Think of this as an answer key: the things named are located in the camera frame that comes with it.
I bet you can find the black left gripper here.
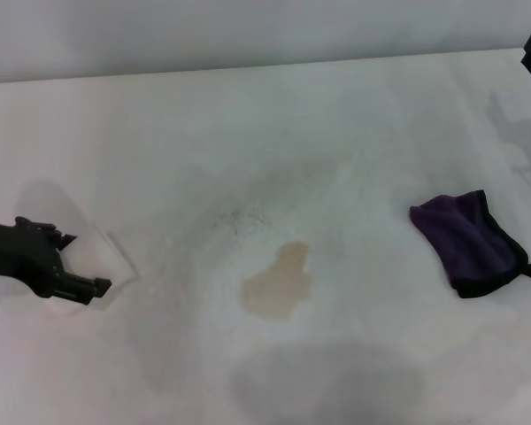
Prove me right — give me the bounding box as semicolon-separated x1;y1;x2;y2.
0;215;113;307

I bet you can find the brown water stain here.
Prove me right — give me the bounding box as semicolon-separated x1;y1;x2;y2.
238;240;315;321

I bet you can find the purple rag with black trim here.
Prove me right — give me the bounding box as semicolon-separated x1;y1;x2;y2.
409;189;531;300

